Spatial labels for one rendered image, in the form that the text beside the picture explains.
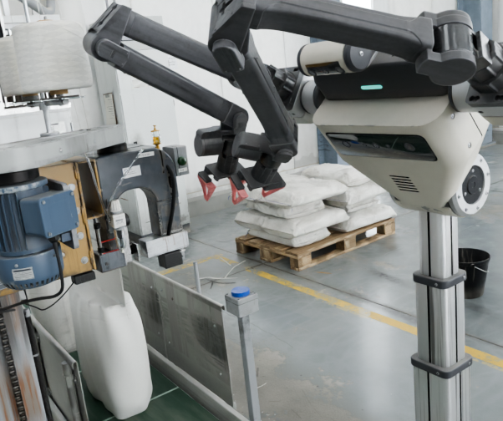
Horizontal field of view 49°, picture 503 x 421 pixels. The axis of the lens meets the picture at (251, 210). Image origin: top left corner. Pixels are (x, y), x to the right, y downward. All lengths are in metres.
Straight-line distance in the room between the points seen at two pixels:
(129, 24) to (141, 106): 4.16
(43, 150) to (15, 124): 2.98
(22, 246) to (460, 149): 1.00
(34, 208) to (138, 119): 4.16
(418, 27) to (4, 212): 0.94
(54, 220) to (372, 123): 0.74
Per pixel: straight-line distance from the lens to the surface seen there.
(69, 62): 1.37
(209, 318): 2.08
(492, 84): 1.07
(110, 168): 1.61
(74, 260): 1.62
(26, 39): 1.39
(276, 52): 7.10
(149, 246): 1.69
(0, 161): 1.32
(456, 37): 1.01
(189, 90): 1.36
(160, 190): 1.68
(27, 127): 4.35
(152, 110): 5.47
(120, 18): 1.27
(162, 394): 2.23
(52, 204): 1.30
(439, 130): 1.19
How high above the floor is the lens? 1.52
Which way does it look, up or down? 14 degrees down
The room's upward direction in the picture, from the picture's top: 6 degrees counter-clockwise
